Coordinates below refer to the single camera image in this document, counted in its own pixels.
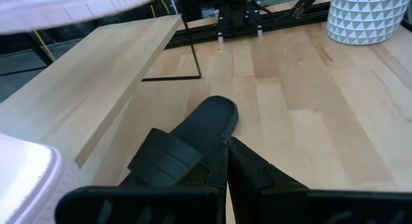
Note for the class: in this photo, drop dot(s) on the black foam slide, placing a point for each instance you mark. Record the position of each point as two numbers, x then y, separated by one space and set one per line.
209 117

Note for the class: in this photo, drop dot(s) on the green succulent in patterned pot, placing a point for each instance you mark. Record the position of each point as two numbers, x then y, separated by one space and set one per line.
367 18

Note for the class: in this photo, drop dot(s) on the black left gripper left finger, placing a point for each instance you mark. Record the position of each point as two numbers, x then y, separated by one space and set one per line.
145 204

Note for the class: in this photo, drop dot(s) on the black table frame rails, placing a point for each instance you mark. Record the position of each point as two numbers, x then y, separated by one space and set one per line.
283 21

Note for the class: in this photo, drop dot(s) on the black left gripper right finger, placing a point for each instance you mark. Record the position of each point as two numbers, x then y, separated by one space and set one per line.
257 192

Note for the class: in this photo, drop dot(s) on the wooden shelf with black legs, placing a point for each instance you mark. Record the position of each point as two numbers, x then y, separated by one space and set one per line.
80 82

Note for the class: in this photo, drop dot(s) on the pink foam slide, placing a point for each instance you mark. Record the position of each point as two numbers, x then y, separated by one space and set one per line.
22 172
64 8

